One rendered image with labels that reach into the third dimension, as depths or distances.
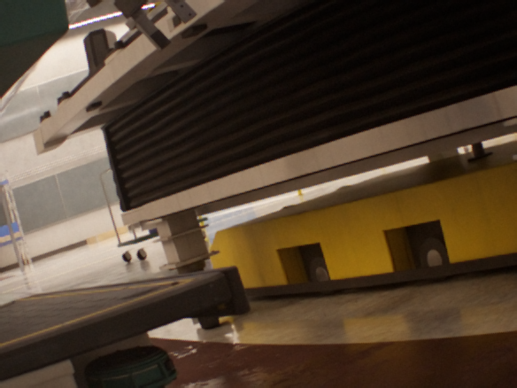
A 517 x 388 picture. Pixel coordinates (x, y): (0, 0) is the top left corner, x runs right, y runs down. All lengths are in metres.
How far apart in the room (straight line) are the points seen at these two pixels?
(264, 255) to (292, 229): 0.21
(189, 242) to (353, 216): 0.58
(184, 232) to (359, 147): 1.02
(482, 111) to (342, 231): 1.03
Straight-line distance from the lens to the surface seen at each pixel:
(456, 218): 2.00
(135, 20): 1.58
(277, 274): 2.71
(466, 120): 1.48
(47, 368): 0.74
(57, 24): 0.83
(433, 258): 2.19
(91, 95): 2.48
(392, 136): 1.64
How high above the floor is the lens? 0.40
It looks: 2 degrees down
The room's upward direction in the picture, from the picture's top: 17 degrees counter-clockwise
